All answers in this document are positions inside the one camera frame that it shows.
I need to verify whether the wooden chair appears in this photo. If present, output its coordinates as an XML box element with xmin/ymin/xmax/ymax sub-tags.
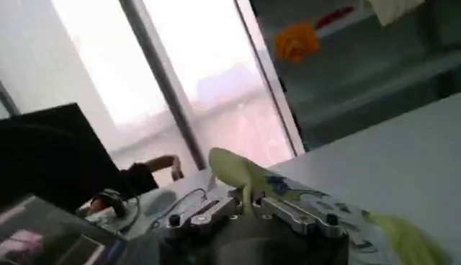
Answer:
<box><xmin>145</xmin><ymin>154</ymin><xmax>185</xmax><ymax>182</ymax></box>

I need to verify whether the black jacket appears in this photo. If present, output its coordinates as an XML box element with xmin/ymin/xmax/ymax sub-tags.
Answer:
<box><xmin>117</xmin><ymin>162</ymin><xmax>160</xmax><ymax>198</ymax></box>

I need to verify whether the black monitor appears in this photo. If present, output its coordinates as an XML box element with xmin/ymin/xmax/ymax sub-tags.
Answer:
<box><xmin>0</xmin><ymin>102</ymin><xmax>123</xmax><ymax>214</ymax></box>

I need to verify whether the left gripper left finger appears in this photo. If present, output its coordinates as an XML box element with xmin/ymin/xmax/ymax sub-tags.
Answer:
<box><xmin>166</xmin><ymin>197</ymin><xmax>242</xmax><ymax>230</ymax></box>

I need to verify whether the small white side table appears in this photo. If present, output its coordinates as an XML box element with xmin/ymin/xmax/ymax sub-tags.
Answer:
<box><xmin>76</xmin><ymin>169</ymin><xmax>220</xmax><ymax>241</ymax></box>

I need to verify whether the green t-shirt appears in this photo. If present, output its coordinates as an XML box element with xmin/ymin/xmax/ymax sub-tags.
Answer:
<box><xmin>207</xmin><ymin>147</ymin><xmax>453</xmax><ymax>265</ymax></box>

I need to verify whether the grey metal shelf rack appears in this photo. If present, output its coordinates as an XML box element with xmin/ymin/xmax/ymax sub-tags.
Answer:
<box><xmin>248</xmin><ymin>0</ymin><xmax>461</xmax><ymax>153</ymax></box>

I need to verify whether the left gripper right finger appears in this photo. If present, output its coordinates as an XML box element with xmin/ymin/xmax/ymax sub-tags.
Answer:
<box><xmin>253</xmin><ymin>196</ymin><xmax>349</xmax><ymax>239</ymax></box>

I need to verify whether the dark grey laptop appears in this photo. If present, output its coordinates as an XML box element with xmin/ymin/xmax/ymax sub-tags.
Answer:
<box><xmin>0</xmin><ymin>195</ymin><xmax>127</xmax><ymax>265</ymax></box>

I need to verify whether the black cable with dongle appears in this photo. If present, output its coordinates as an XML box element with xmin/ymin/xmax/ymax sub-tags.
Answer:
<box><xmin>150</xmin><ymin>187</ymin><xmax>209</xmax><ymax>230</ymax></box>

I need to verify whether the grey window frame post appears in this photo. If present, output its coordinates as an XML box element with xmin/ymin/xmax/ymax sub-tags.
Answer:
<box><xmin>118</xmin><ymin>0</ymin><xmax>209</xmax><ymax>171</ymax></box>

